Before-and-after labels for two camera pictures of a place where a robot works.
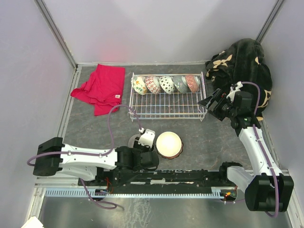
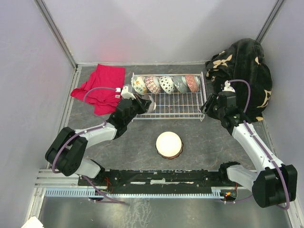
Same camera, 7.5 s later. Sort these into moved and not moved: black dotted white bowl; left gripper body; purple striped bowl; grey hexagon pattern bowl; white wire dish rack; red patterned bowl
Moved: purple striped bowl; left gripper body
Not moved: grey hexagon pattern bowl; white wire dish rack; black dotted white bowl; red patterned bowl
